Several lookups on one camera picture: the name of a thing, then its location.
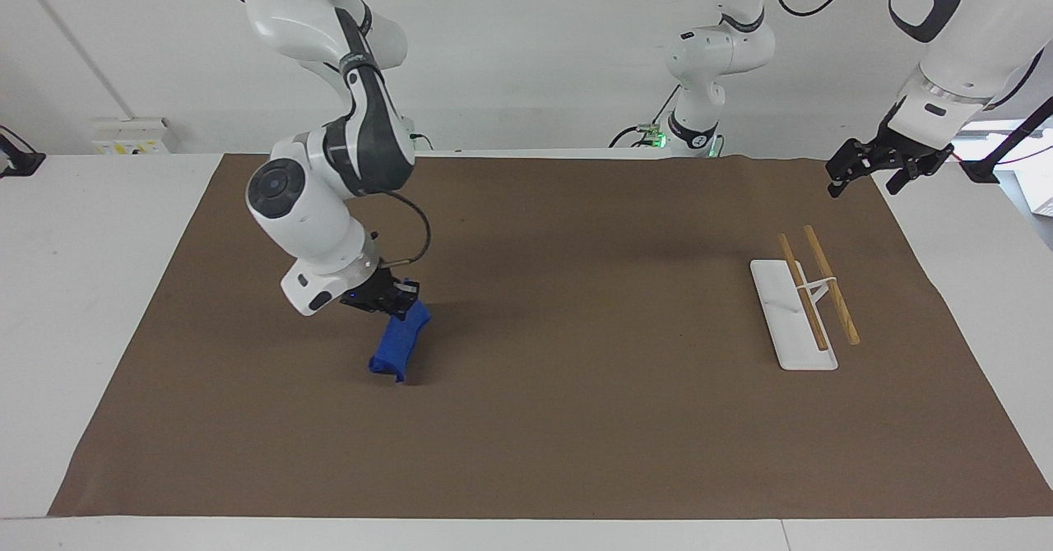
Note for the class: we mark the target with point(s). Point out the black stand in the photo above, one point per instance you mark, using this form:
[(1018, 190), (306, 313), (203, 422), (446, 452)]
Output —
[(983, 171), (20, 163)]

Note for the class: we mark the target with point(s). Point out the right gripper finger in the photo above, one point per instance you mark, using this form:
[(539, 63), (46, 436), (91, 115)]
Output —
[(406, 288), (393, 311)]

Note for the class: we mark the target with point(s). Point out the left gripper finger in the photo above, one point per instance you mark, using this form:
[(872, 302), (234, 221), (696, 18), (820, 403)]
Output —
[(911, 173), (855, 160)]

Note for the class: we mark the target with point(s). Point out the white rack with wooden rods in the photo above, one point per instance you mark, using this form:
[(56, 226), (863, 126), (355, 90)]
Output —
[(794, 321)]

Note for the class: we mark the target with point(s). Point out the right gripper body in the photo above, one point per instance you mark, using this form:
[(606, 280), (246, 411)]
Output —
[(367, 291)]

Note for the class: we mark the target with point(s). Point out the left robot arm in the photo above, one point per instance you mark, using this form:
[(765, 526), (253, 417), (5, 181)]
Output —
[(716, 49)]

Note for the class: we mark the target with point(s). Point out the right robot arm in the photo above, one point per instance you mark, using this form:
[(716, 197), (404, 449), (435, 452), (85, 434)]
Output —
[(304, 206)]

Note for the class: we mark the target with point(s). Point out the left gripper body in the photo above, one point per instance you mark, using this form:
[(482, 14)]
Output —
[(913, 155)]

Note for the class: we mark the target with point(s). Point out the white wall socket box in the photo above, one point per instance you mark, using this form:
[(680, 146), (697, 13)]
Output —
[(132, 136)]

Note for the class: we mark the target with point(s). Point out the blue towel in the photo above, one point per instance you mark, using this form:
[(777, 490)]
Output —
[(399, 345)]

